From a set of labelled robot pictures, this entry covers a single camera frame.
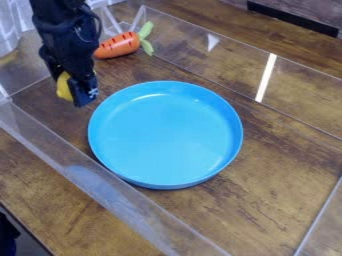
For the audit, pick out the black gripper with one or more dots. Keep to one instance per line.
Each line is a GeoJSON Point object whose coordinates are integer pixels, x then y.
{"type": "Point", "coordinates": [70, 29]}

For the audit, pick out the yellow lemon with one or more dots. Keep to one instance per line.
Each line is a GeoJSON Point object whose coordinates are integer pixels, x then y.
{"type": "Point", "coordinates": [62, 87]}

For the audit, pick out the blue round tray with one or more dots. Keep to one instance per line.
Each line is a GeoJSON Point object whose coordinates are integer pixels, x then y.
{"type": "Point", "coordinates": [166, 134]}

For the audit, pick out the orange toy carrot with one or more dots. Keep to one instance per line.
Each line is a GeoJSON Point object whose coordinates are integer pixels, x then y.
{"type": "Point", "coordinates": [126, 43]}

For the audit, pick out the clear acrylic enclosure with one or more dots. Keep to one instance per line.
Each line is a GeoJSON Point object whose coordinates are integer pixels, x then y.
{"type": "Point", "coordinates": [272, 205]}

